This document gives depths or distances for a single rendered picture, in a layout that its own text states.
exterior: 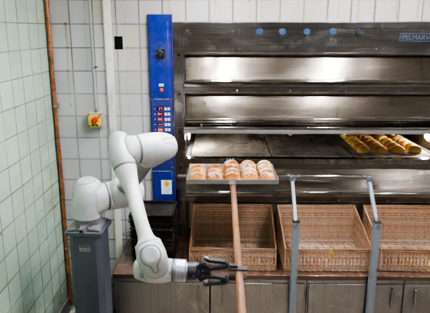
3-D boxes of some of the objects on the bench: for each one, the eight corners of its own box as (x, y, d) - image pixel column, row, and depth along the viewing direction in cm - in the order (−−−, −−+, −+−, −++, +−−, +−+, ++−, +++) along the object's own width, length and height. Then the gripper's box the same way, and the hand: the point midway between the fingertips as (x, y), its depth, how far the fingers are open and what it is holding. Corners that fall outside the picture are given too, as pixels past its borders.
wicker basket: (274, 239, 352) (275, 203, 346) (352, 240, 352) (355, 203, 345) (283, 272, 305) (284, 231, 299) (373, 272, 305) (376, 231, 298)
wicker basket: (193, 238, 354) (192, 202, 348) (270, 239, 353) (272, 203, 346) (187, 271, 307) (187, 230, 300) (277, 272, 306) (278, 231, 299)
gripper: (187, 248, 195) (247, 249, 195) (187, 283, 200) (245, 285, 200) (186, 257, 188) (247, 259, 188) (185, 293, 193) (246, 295, 193)
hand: (238, 272), depth 194 cm, fingers closed on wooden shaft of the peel, 3 cm apart
